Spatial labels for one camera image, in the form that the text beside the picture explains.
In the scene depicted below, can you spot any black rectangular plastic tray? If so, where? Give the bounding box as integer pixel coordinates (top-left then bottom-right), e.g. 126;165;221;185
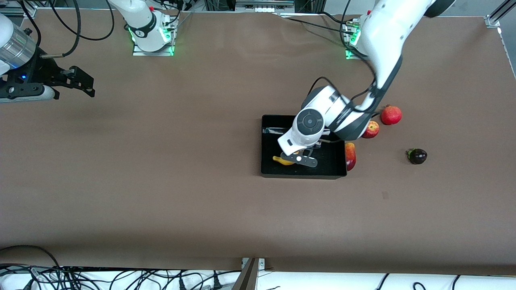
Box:
261;115;347;180

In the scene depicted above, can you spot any yellow banana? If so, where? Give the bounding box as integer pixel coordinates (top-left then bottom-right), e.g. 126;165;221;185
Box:
273;150;301;166

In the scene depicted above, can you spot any red apple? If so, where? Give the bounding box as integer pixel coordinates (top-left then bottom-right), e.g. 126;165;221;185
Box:
362;121;380;139

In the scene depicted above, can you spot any red yellow mango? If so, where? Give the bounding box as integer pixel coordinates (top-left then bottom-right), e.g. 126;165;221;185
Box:
345;142;357;171

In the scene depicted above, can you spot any red pomegranate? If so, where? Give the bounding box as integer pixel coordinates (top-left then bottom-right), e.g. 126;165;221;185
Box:
381;105;403;126

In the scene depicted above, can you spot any dark purple mangosteen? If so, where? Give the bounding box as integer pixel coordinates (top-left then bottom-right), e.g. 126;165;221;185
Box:
406;148;428;165

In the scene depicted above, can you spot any grey power strip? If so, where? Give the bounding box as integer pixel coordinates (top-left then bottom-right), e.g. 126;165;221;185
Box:
236;0;295;13

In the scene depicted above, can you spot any aluminium corner profile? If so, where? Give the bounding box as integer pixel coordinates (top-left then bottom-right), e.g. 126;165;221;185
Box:
486;0;516;29

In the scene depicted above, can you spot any black looping cable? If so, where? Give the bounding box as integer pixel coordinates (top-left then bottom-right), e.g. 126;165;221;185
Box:
48;0;115;41

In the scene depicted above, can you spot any black cable with silver plug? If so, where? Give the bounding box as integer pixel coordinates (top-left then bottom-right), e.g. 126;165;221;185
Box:
40;0;81;60

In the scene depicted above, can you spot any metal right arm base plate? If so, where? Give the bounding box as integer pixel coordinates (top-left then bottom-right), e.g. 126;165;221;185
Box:
132;16;178;57

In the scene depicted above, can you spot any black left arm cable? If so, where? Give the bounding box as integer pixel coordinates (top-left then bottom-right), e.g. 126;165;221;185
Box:
310;77;387;115

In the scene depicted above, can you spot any aluminium frame bar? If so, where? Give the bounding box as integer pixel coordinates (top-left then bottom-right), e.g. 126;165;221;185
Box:
0;4;37;17

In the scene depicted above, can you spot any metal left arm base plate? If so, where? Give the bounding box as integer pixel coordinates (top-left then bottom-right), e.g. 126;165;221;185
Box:
345;18;363;60

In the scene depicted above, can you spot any dark camera stand pole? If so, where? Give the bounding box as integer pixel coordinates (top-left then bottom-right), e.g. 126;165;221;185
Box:
231;258;259;290

